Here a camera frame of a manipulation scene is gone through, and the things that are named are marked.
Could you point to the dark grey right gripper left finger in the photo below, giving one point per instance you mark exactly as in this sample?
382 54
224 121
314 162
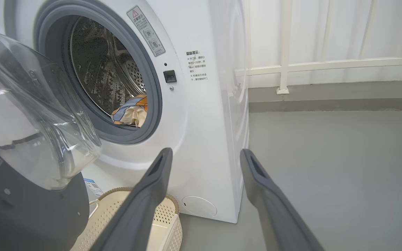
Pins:
141 209

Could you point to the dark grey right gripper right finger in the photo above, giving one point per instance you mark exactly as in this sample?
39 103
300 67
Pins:
274 216

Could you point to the blue cartoon print garment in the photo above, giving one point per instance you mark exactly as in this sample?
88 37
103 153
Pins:
131 103

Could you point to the black-rimmed glass washer door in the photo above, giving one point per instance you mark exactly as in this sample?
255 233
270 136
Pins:
23 209

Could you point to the white front-load washing machine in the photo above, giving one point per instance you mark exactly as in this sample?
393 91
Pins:
201 139

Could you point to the black door latch socket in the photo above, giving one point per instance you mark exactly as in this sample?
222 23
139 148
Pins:
170 76

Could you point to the steel perforated washer drum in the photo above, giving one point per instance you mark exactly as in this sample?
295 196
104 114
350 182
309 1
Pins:
100 62

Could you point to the cream basket with brown rim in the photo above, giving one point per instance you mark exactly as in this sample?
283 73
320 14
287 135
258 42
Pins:
166 223

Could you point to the blue energy label sticker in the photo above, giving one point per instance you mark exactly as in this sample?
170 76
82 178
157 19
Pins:
93 187

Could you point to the round white filter cover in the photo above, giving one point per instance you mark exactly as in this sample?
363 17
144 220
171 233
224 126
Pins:
199 206

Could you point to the white metal railing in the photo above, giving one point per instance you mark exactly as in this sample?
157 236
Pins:
284 52

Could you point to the grey warning sticker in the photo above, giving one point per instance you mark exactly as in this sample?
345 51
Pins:
146 31

